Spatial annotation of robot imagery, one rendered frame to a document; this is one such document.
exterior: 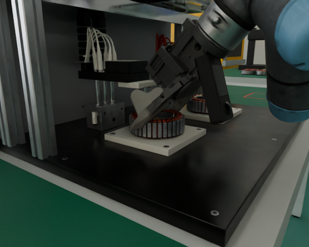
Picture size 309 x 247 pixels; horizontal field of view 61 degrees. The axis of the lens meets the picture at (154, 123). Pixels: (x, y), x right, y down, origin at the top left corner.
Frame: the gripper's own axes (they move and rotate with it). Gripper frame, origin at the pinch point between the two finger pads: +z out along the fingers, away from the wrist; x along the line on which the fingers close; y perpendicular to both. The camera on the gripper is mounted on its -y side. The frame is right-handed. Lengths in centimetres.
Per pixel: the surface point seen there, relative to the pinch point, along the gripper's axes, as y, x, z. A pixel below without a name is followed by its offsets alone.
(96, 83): 15.1, 2.6, 3.3
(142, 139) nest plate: -2.2, 5.9, 0.1
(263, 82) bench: 6, -157, 16
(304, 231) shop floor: -73, -103, 42
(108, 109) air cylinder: 9.7, 1.7, 6.2
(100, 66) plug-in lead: 16.1, 2.8, -0.5
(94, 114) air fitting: 10.0, 4.7, 7.4
